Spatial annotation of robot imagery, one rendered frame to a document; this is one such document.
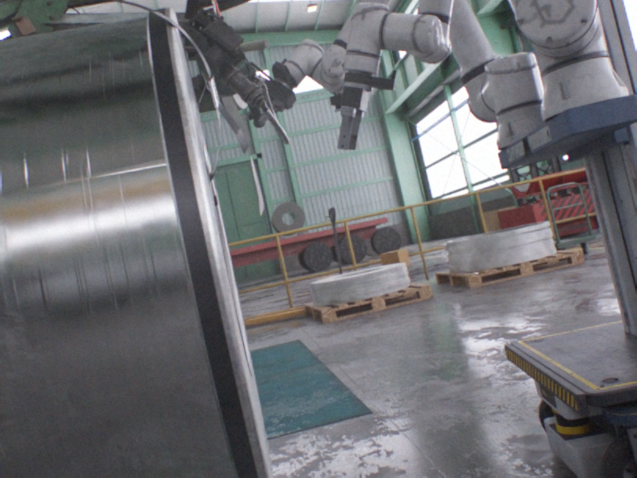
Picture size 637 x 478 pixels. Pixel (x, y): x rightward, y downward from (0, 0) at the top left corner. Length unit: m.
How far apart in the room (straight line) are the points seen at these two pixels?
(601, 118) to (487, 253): 5.58
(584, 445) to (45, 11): 2.30
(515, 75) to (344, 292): 4.73
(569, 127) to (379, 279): 5.13
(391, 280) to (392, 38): 5.22
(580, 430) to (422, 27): 1.11
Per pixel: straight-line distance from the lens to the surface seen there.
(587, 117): 1.50
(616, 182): 1.95
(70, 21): 2.61
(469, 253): 7.12
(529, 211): 10.56
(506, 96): 2.00
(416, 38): 1.49
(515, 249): 7.04
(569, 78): 1.54
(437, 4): 1.64
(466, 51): 2.21
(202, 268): 0.92
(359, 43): 1.53
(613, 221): 1.95
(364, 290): 6.45
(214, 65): 1.78
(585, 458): 1.77
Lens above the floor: 0.75
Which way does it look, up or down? 3 degrees up
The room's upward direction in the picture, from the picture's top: 12 degrees counter-clockwise
